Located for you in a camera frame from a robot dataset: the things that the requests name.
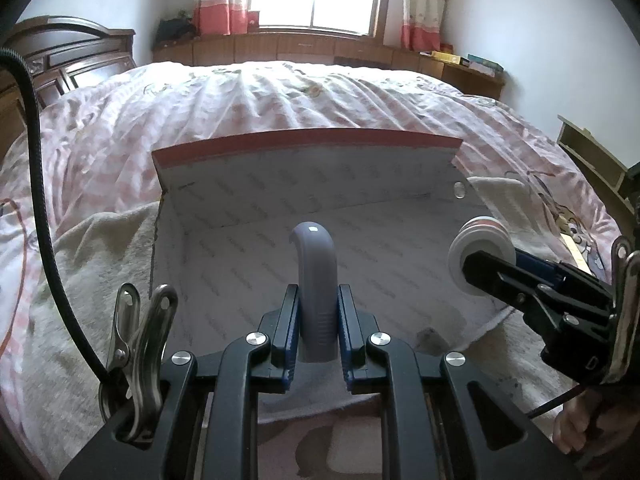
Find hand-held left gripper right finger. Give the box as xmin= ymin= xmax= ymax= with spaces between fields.
xmin=337 ymin=284 xmax=583 ymax=480

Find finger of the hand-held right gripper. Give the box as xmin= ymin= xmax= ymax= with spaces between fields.
xmin=461 ymin=249 xmax=568 ymax=322
xmin=514 ymin=247 xmax=598 ymax=286

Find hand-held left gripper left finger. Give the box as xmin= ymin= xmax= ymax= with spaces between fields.
xmin=60 ymin=284 xmax=301 ymax=480

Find white tape roll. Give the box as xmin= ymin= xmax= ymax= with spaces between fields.
xmin=447 ymin=216 xmax=516 ymax=297

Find grey curved plastic handle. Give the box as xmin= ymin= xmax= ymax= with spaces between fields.
xmin=290 ymin=221 xmax=341 ymax=363

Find red cardboard box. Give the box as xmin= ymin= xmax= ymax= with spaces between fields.
xmin=149 ymin=128 xmax=518 ymax=426

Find person's right hand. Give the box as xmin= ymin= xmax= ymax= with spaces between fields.
xmin=552 ymin=390 xmax=640 ymax=461

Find light wooden stick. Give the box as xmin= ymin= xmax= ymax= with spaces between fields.
xmin=560 ymin=232 xmax=594 ymax=277

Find metal spring clip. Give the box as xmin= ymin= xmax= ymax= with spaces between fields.
xmin=604 ymin=236 xmax=640 ymax=382
xmin=98 ymin=282 xmax=179 ymax=443

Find olive wooden shelf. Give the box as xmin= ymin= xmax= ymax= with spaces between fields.
xmin=557 ymin=115 xmax=637 ymax=201

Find stack of green books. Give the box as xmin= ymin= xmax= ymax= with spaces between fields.
xmin=467 ymin=54 xmax=504 ymax=72

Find beige fleece blanket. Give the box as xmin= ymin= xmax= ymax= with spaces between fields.
xmin=10 ymin=177 xmax=601 ymax=480

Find pink checked quilt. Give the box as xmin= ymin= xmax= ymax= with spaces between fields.
xmin=0 ymin=60 xmax=626 ymax=461

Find wooden window cabinet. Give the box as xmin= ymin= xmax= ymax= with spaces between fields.
xmin=152 ymin=32 xmax=506 ymax=101

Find black bag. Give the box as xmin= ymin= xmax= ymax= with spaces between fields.
xmin=155 ymin=16 xmax=197 ymax=51

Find dark wooden headboard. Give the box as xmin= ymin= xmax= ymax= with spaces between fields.
xmin=0 ymin=16 xmax=137 ymax=161

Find thin black cable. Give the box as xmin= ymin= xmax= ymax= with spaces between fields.
xmin=527 ymin=382 xmax=587 ymax=418

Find thick black cable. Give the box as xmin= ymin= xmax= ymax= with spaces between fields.
xmin=0 ymin=47 xmax=110 ymax=386

